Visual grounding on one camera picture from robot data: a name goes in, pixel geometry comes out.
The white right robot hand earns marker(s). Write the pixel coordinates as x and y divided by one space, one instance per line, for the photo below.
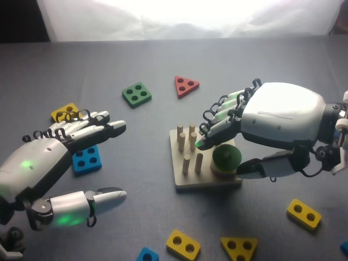
285 111

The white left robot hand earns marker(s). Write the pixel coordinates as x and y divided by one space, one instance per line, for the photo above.
30 168

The blue square four-hole block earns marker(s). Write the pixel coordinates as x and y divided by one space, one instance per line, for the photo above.
86 161

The yellow square four-hole block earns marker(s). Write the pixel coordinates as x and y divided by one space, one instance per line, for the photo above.
55 114

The yellow rectangle two-hole block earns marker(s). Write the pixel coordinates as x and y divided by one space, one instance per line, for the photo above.
304 213
182 244

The red triangle three-hole block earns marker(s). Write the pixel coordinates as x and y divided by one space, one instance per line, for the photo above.
185 83

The wooden peg board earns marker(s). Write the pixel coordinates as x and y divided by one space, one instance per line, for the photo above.
195 180

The green square four-hole block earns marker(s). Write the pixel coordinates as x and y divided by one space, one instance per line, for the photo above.
136 92

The yellow triangle three-hole block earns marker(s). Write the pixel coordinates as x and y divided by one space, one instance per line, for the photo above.
239 249

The white backdrop sheet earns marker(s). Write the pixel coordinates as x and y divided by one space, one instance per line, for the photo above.
190 19

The grey table cloth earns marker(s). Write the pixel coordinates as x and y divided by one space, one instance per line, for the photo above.
152 62

